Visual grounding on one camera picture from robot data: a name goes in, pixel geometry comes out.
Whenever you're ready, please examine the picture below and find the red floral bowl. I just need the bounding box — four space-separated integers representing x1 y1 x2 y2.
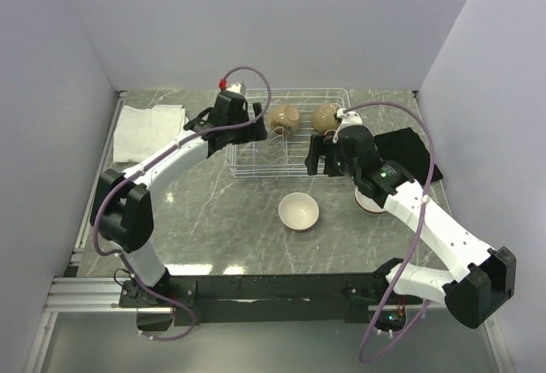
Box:
277 192 320 231

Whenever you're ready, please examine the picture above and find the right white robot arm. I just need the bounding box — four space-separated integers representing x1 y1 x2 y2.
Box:
305 125 516 329

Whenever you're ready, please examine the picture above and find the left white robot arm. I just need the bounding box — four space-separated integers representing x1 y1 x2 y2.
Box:
90 89 268 306

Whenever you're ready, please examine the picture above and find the black patterned bowl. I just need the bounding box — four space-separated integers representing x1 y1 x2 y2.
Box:
323 130 336 138

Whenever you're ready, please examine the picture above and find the beige floral bowl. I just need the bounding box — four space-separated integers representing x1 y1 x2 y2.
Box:
266 104 301 138

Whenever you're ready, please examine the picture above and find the plain beige bowl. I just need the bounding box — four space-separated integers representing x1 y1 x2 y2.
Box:
311 103 340 132

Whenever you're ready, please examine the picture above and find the black folded cloth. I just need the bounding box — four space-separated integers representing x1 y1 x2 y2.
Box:
374 127 430 186

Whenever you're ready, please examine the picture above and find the white folded cloth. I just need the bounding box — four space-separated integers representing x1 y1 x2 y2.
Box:
113 105 186 163

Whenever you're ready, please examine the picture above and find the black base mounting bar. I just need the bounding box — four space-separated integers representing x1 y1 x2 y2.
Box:
119 272 410 327

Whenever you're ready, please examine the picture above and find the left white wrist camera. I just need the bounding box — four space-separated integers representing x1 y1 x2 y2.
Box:
218 79 247 96

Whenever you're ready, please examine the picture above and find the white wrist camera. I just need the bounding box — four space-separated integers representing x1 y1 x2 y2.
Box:
333 108 363 143
218 79 247 96

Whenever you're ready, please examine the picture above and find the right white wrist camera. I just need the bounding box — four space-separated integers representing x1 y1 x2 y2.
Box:
333 108 363 143

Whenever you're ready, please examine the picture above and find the white wire dish rack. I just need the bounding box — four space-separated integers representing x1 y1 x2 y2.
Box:
225 88 350 178

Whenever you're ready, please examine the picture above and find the aluminium frame rail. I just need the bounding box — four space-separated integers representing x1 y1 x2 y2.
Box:
25 90 129 373

